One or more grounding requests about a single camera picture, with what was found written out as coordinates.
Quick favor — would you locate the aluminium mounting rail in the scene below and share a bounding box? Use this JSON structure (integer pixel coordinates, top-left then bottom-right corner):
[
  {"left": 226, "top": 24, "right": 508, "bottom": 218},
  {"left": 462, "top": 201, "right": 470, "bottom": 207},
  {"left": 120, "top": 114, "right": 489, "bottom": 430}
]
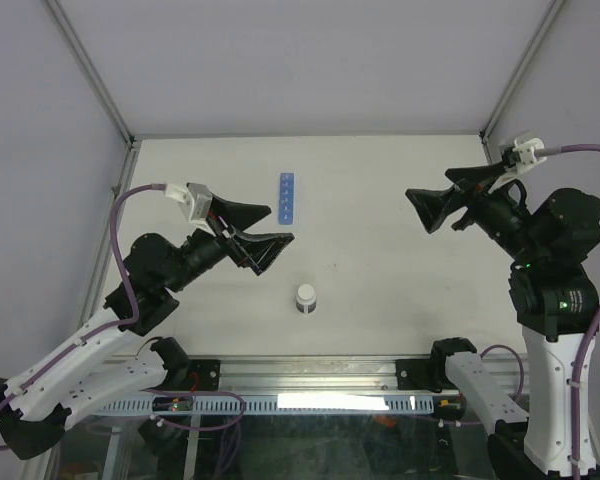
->
[{"left": 94, "top": 355, "right": 531, "bottom": 396}]

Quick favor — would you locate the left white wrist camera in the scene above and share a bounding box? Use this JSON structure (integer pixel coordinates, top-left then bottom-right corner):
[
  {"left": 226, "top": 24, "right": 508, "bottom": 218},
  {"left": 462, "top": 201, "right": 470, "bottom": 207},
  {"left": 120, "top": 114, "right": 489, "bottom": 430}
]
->
[{"left": 164, "top": 182, "right": 214, "bottom": 235}]

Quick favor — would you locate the blue weekly pill organizer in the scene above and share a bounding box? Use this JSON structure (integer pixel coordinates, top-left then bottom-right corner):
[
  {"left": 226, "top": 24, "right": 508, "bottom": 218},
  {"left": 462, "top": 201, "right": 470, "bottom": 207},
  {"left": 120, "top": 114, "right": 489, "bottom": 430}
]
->
[{"left": 278, "top": 172, "right": 295, "bottom": 226}]

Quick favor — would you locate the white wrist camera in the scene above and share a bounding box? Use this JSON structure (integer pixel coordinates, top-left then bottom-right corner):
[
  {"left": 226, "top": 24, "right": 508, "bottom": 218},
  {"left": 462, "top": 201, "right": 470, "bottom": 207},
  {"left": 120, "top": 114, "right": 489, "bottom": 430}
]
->
[
  {"left": 164, "top": 182, "right": 214, "bottom": 235},
  {"left": 500, "top": 132, "right": 547, "bottom": 175}
]

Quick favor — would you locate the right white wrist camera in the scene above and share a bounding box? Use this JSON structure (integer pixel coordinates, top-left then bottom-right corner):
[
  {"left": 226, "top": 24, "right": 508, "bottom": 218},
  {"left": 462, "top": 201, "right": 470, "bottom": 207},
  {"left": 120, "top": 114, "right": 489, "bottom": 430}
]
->
[{"left": 500, "top": 132, "right": 547, "bottom": 175}]

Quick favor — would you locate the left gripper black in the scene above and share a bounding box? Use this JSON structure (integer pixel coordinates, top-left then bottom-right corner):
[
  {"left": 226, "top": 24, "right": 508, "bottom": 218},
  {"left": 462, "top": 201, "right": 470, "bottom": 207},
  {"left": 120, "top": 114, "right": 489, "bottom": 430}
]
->
[{"left": 165, "top": 194, "right": 294, "bottom": 294}]

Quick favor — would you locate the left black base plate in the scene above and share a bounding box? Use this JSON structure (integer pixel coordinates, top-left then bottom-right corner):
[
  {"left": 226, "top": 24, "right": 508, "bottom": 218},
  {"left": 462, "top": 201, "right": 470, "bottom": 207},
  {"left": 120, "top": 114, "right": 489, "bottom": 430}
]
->
[{"left": 176, "top": 358, "right": 221, "bottom": 392}]

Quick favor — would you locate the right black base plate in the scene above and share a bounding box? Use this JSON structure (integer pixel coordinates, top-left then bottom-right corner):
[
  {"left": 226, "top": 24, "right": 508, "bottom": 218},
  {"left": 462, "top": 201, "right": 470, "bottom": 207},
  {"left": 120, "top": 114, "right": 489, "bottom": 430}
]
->
[{"left": 395, "top": 358, "right": 440, "bottom": 393}]

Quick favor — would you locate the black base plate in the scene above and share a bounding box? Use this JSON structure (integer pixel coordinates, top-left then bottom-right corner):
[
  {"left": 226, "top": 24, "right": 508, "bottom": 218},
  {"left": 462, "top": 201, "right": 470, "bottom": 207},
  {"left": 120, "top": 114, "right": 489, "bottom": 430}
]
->
[
  {"left": 176, "top": 358, "right": 221, "bottom": 392},
  {"left": 395, "top": 358, "right": 440, "bottom": 393}
]

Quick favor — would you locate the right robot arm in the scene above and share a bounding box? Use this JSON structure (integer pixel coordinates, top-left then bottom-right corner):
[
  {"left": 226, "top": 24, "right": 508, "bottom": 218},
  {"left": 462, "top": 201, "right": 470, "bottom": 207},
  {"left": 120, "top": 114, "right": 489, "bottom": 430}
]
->
[{"left": 406, "top": 163, "right": 600, "bottom": 479}]

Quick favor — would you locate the white cap pill bottle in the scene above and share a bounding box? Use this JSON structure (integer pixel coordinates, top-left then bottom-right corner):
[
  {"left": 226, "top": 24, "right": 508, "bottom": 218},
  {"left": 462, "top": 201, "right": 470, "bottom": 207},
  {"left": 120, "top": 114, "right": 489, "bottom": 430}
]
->
[{"left": 295, "top": 283, "right": 317, "bottom": 314}]

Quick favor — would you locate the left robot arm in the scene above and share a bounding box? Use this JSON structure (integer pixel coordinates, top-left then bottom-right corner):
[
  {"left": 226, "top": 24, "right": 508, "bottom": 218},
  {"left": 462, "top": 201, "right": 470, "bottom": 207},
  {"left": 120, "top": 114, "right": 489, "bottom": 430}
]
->
[{"left": 0, "top": 183, "right": 295, "bottom": 460}]

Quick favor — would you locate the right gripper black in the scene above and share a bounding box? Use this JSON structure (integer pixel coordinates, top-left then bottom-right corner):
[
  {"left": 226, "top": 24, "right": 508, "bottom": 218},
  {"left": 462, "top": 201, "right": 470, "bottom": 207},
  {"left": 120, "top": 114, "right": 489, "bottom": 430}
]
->
[{"left": 406, "top": 158, "right": 545, "bottom": 265}]

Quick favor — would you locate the slotted grey cable duct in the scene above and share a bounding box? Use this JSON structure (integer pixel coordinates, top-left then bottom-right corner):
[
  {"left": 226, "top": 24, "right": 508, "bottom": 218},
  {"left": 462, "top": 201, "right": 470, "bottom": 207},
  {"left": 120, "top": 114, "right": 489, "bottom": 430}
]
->
[{"left": 96, "top": 393, "right": 434, "bottom": 417}]

